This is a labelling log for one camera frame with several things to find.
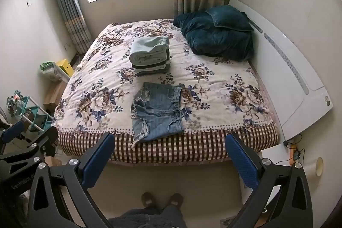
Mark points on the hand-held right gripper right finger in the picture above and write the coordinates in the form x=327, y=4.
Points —
x=240, y=164

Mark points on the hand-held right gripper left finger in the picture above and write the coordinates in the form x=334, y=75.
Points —
x=98, y=161

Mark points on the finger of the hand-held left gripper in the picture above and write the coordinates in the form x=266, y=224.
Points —
x=47, y=141
x=12, y=134

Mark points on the frayed denim shorts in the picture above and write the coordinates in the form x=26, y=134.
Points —
x=157, y=113

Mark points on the dark folded pants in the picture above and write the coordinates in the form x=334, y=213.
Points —
x=152, y=70

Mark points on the light blue folded pants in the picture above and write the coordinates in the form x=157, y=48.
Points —
x=147, y=51

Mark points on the teal shoe rack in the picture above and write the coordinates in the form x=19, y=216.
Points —
x=36, y=117

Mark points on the white nightstand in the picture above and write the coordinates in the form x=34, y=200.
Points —
x=276, y=153

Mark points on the cardboard box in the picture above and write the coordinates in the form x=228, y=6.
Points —
x=54, y=95

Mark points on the orange power strip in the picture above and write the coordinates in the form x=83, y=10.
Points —
x=295, y=154

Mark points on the person's left slipper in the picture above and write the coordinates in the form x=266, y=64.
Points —
x=148, y=200

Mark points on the person's slipper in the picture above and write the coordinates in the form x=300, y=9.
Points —
x=148, y=200
x=176, y=199

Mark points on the person's right slipper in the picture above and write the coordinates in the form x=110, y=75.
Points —
x=176, y=199

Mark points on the yellow box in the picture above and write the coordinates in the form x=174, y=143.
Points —
x=65, y=67

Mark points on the white paper cup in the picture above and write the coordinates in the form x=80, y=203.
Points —
x=319, y=167

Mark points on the floral bed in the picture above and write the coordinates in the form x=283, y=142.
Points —
x=107, y=73

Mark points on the white headboard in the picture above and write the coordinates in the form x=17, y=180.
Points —
x=280, y=70

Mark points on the dark teal comforter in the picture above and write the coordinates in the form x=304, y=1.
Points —
x=221, y=43

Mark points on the dark teal pillow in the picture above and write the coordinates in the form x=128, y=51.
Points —
x=229, y=19

